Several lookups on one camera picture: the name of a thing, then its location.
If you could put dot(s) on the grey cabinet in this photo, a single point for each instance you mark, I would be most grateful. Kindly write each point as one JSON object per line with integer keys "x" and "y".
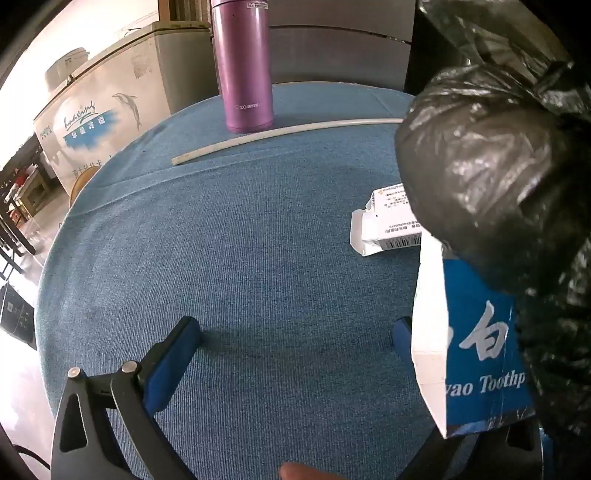
{"x": 332, "y": 50}

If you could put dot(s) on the yellow table fan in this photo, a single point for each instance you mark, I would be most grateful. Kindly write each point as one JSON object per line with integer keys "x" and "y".
{"x": 83, "y": 182}

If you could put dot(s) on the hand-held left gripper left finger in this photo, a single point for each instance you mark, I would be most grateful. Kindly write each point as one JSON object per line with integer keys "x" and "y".
{"x": 171, "y": 364}

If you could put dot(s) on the white chest freezer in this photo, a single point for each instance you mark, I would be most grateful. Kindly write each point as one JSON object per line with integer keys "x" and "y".
{"x": 115, "y": 92}

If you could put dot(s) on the purple thermos bottle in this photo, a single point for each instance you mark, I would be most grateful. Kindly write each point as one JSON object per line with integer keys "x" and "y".
{"x": 242, "y": 69}

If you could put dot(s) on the striped brown curtain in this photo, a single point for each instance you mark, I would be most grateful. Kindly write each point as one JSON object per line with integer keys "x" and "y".
{"x": 184, "y": 11}

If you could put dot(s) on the white printed packet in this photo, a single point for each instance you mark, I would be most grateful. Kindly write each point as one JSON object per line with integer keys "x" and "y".
{"x": 388, "y": 221}

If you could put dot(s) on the person's left hand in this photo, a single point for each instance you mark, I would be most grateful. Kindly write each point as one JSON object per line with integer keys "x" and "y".
{"x": 302, "y": 473}

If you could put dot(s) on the black plastic bag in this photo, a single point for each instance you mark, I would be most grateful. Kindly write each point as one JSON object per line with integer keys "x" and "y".
{"x": 485, "y": 152}

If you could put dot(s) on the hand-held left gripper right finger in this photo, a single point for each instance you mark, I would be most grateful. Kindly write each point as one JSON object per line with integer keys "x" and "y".
{"x": 403, "y": 337}

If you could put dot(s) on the white rice cooker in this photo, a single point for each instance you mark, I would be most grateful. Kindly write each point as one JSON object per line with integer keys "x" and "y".
{"x": 67, "y": 69}

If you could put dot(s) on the long white tube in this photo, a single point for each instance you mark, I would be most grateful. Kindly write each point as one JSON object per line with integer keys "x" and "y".
{"x": 277, "y": 132}

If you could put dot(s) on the dark waste bin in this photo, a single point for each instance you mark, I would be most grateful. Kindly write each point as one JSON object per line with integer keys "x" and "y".
{"x": 16, "y": 314}

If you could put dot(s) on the blue toothpaste box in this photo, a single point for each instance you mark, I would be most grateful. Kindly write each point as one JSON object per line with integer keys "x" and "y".
{"x": 475, "y": 350}

